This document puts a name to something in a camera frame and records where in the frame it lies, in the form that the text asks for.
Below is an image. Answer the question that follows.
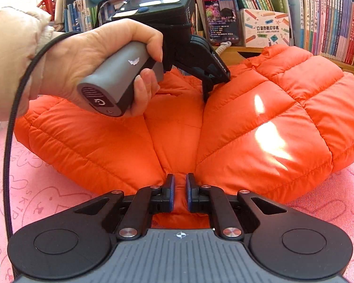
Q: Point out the wooden drawer organizer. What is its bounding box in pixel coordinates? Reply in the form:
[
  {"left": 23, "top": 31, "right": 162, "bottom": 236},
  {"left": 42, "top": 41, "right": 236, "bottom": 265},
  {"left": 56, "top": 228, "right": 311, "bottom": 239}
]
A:
[{"left": 218, "top": 46, "right": 354, "bottom": 81}]

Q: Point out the black smartphone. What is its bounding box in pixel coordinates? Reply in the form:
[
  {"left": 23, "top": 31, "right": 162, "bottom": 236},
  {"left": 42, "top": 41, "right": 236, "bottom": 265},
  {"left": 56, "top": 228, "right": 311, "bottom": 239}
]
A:
[{"left": 201, "top": 0, "right": 242, "bottom": 46}]

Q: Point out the person's left hand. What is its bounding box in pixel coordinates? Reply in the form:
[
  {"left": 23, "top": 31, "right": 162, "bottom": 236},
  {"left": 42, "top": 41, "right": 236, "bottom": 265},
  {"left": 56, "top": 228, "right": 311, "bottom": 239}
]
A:
[{"left": 29, "top": 18, "right": 165, "bottom": 118}]

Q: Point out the person's left forearm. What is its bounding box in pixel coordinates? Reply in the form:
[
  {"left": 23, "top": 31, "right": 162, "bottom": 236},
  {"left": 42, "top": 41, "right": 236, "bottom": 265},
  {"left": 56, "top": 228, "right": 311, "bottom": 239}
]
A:
[{"left": 0, "top": 5, "right": 56, "bottom": 123}]

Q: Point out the row of blue green books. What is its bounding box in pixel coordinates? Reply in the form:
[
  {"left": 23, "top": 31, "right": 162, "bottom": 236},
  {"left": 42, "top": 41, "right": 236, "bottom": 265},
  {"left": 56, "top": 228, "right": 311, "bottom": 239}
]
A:
[{"left": 63, "top": 0, "right": 99, "bottom": 33}]

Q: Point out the row of pastel thin books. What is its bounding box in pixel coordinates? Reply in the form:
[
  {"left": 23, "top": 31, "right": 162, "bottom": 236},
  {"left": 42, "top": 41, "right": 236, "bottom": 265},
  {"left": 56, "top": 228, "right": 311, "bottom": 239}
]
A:
[{"left": 286, "top": 0, "right": 354, "bottom": 65}]

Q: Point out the white braided lanyard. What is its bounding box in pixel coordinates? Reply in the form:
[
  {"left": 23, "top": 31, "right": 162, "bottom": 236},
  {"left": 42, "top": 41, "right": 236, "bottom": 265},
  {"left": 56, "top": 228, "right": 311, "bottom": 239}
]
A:
[{"left": 218, "top": 41, "right": 232, "bottom": 56}]

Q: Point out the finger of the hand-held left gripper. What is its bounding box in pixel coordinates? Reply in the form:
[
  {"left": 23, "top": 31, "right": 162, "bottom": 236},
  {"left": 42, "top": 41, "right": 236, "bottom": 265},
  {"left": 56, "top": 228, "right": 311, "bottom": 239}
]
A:
[{"left": 202, "top": 75, "right": 216, "bottom": 104}]

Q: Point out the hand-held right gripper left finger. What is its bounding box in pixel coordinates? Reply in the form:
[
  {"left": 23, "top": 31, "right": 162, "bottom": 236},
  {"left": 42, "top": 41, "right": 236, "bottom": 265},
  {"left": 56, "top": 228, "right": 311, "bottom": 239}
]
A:
[{"left": 73, "top": 174, "right": 176, "bottom": 241}]

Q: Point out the grey upright panel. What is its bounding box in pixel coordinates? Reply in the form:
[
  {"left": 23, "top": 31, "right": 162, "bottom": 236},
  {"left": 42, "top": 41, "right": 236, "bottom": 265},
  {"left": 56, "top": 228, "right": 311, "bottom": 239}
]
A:
[{"left": 55, "top": 0, "right": 69, "bottom": 24}]

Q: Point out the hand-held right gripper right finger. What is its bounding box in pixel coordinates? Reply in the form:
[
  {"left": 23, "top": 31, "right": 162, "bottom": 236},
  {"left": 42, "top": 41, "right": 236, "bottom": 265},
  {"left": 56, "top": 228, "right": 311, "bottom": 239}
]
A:
[{"left": 185, "top": 173, "right": 288, "bottom": 241}]

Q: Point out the black braided cable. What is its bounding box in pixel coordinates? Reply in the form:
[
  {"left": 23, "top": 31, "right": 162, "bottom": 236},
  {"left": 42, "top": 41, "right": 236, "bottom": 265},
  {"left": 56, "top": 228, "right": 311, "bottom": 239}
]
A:
[{"left": 4, "top": 31, "right": 81, "bottom": 239}]

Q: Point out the pink bunny print towel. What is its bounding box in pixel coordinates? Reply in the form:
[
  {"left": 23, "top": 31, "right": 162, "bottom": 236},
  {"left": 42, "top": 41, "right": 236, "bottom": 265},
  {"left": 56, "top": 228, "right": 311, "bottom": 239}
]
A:
[{"left": 0, "top": 127, "right": 354, "bottom": 283}]

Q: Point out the orange puffer jacket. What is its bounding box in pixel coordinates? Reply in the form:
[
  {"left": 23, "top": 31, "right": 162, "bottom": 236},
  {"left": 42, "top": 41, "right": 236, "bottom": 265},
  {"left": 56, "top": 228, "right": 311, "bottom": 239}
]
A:
[{"left": 15, "top": 44, "right": 354, "bottom": 230}]

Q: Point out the white pencil print box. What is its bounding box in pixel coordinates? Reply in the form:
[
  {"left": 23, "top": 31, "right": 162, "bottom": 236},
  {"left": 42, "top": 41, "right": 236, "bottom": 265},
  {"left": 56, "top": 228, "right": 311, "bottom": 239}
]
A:
[{"left": 239, "top": 9, "right": 292, "bottom": 48}]

